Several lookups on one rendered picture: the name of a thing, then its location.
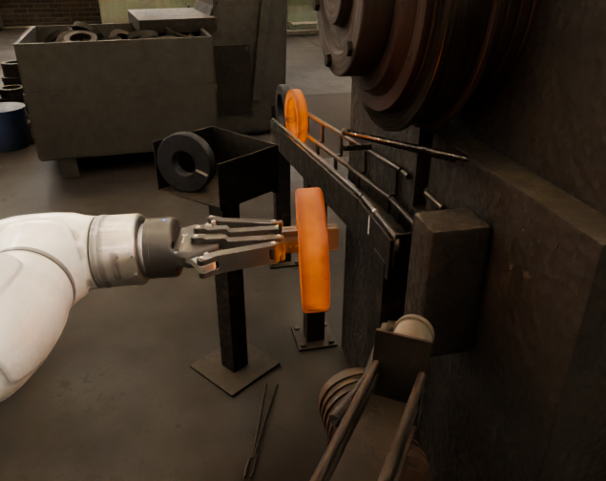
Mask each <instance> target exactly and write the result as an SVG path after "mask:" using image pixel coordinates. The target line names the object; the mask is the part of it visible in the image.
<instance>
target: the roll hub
mask: <svg viewBox="0 0 606 481"><path fill-rule="evenodd" d="M393 7H394V0H320V8H319V10H317V20H318V28H319V35H320V40H321V45H322V49H323V53H324V55H325V53H326V52H329V53H331V57H332V63H331V66H330V67H328V68H329V69H330V70H331V71H332V72H333V73H334V74H335V75H337V76H356V75H367V74H370V73H371V72H372V71H373V70H374V69H375V68H376V66H377V65H378V63H379V61H380V59H381V57H382V55H383V52H384V50H385V47H386V44H387V39H388V35H389V30H390V26H391V20H392V14H393ZM346 40H350V41H351V42H352V47H353V51H352V55H351V56H346V55H345V52H344V44H345V41H346Z"/></svg>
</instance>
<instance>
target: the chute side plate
mask: <svg viewBox="0 0 606 481"><path fill-rule="evenodd" d="M270 134H271V143H272V137H273V138H274V140H275V144H278V145H279V152H280V153H281V154H282V155H283V156H284V157H285V158H286V159H287V161H288V162H289V163H290V164H291V165H292V166H293V167H294V168H295V169H296V170H297V172H298V173H299V174H300V175H301V176H302V177H303V169H304V170H305V171H306V173H307V174H308V184H309V185H310V186H311V187H312V188H314V187H319V188H321V189H322V191H323V195H324V202H325V203H326V204H327V205H328V206H329V207H330V208H331V209H332V210H333V211H334V213H335V214H336V215H337V216H338V217H339V218H340V219H341V220H342V221H343V222H344V224H345V225H346V226H347V227H348V228H349V229H350V230H351V231H352V233H353V234H354V235H355V236H356V237H357V238H358V240H359V241H360V243H361V244H362V246H363V247H364V249H365V250H366V252H367V253H368V255H369V256H370V257H371V258H372V260H373V257H374V249H376V250H377V252H378V253H379V255H380V256H381V257H382V259H383V260H384V262H385V263H386V265H385V279H386V280H387V282H389V281H390V269H391V258H392V246H393V239H392V238H391V237H390V236H389V235H388V233H387V232H386V231H385V229H384V228H383V227H382V225H381V224H380V223H379V222H378V221H377V220H376V219H375V218H374V216H373V215H372V214H371V213H370V211H369V210H368V209H367V208H366V207H365V205H364V204H363V203H362V201H361V200H360V199H359V198H358V197H356V196H355V195H354V194H353V193H352V192H351V191H350V190H349V189H348V188H346V187H345V186H344V185H343V184H342V183H341V182H340V181H339V180H337V179H336V178H335V177H334V176H333V175H332V174H330V173H329V172H328V171H327V170H326V169H325V168H324V167H323V165H321V164H320V163H319V162H318V161H317V160H316V159H315V158H313V157H312V156H311V155H310V154H309V153H308V152H307V151H305V150H304V149H303V148H302V147H301V146H300V145H299V144H298V143H296V142H295V141H294V140H293V139H292V138H291V137H290V136H288V135H287V134H286V133H285V132H284V131H283V130H282V129H281V128H279V127H278V126H277V125H276V124H275V123H274V122H273V121H272V120H270ZM368 215H370V219H369V234H368V233H367V229H368Z"/></svg>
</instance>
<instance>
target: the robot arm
mask: <svg viewBox="0 0 606 481"><path fill-rule="evenodd" d="M326 226H327V235H328V250H339V227H338V224H337V223H329V224H327V225H326ZM297 252H299V238H298V226H285V227H283V223H282V220H259V219H235V218H222V217H218V216H208V217H207V223H206V224H202V225H198V224H197V225H192V226H188V227H182V226H180V225H179V222H178V220H177V219H176V218H174V217H168V218H152V219H145V218H144V217H143V216H142V215H140V214H124V215H110V216H109V215H101V216H86V215H81V214H77V213H59V212H57V213H39V214H29V215H22V216H15V217H10V218H7V219H3V220H0V402H2V401H4V400H5V399H7V398H8V397H10V396H11V395H12V394H13V393H14V392H15V391H16V390H18V389H19V388H20V387H21V386H23V385H24V384H25V383H26V382H27V381H28V380H29V378H30V377H31V376H32V375H33V373H34V372H35V371H36V370H37V369H38V368H39V367H40V366H41V365H42V364H43V362H44V361H45V360H46V358H47V357H48V355H49V354H50V352H51V351H52V349H53V347H54V345H55V344H56V342H57V340H58V339H59V337H60V335H61V333H62V331H63V329H64V326H65V324H66V322H67V320H68V316H69V312H70V310H71V308H72V306H73V305H74V304H75V303H77V302H78V301H79V300H80V299H82V298H83V297H85V296H86V295H87V294H88V291H89V290H92V289H96V288H102V287H105V288H111V287H115V286H129V285H143V284H146V283H147V282H148V281H149V279H158V278H173V277H178V276H179V275H180V274H181V272H182V269H183V267H185V268H196V269H197V271H198V272H199V278H200V279H207V278H209V277H212V276H214V275H217V274H219V273H224V272H230V271H235V270H241V269H245V268H251V267H256V266H262V265H267V264H271V263H277V262H279V261H280V258H281V261H284V260H285V254H284V253H297Z"/></svg>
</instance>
